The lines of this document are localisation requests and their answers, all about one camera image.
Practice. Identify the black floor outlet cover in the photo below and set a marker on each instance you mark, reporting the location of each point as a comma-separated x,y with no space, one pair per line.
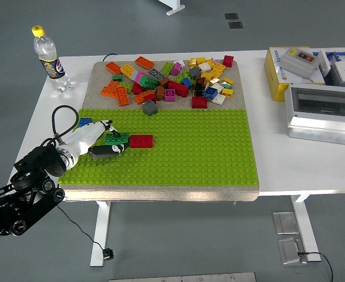
236,25
231,16

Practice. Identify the grey push-button switch box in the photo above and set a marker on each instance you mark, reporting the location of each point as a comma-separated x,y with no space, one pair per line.
295,63

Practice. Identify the white furniture foot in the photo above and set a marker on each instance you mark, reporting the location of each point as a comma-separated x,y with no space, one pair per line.
174,7

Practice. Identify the black building brick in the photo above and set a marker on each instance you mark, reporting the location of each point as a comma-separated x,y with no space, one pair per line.
199,90

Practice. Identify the multicoloured brick stack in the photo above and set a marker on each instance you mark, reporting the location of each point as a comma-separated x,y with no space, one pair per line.
149,82

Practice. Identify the red two-by-two building brick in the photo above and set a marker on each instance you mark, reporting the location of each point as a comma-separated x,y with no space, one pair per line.
228,61

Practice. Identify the green and white building brick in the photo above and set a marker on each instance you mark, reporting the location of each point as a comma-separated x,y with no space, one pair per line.
226,85

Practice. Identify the green two-by-four building brick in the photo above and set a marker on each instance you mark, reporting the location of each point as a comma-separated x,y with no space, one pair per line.
121,138

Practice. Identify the dark red building brick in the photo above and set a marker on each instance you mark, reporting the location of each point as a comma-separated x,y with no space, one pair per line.
199,102

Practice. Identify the blue two-by-two building brick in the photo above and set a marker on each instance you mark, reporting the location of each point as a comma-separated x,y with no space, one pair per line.
84,122

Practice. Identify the clear plastic bottle yellow cap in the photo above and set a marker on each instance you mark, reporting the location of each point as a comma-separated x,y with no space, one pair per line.
50,63

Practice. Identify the grey two-by-four building brick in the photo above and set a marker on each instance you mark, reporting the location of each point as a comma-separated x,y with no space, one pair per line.
156,73

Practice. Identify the brown building brick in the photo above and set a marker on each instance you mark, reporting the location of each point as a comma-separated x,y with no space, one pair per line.
160,93
200,81
164,82

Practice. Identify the small green building brick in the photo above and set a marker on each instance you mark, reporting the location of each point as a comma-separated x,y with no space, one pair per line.
117,78

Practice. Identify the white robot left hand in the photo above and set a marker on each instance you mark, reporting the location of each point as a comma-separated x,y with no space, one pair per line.
83,138

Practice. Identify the long metal floor strip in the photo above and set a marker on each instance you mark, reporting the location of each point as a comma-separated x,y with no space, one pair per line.
182,277

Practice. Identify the metal floor plate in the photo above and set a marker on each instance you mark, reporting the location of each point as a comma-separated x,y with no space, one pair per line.
285,223
290,251

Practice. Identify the orange building brick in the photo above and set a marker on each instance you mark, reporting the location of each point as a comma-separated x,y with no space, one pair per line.
144,63
140,98
122,96
110,89
114,68

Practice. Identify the small pink building brick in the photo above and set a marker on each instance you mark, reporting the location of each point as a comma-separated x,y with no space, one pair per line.
213,60

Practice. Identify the red two-by-four building brick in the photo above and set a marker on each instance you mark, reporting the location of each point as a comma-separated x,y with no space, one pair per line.
141,141

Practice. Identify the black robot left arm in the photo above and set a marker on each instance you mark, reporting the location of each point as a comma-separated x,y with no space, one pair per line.
14,211

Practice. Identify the white switch panel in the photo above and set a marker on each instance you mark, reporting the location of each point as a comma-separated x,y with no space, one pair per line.
325,61

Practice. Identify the white enclosure with dark window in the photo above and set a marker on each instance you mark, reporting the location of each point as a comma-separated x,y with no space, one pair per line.
322,129

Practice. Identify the grey sloped building brick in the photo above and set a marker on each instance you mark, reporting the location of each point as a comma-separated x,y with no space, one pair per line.
150,107

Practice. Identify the yellow cardboard box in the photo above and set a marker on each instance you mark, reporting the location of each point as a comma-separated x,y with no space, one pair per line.
273,73

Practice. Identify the green studded baseplate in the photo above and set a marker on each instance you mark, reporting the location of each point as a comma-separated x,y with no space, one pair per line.
190,158

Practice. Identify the lime building brick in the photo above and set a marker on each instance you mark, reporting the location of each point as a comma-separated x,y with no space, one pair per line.
167,68
182,75
127,87

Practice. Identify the magenta two-by-two building brick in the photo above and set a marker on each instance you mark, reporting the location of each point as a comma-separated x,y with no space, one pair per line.
169,95

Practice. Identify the white table leg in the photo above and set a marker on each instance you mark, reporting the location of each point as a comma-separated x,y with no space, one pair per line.
100,232
304,223

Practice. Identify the red long building brick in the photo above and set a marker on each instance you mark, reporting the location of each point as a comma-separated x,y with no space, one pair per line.
178,88

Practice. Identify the yellow two-by-four building brick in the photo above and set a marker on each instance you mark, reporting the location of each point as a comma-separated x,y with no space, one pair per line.
127,70

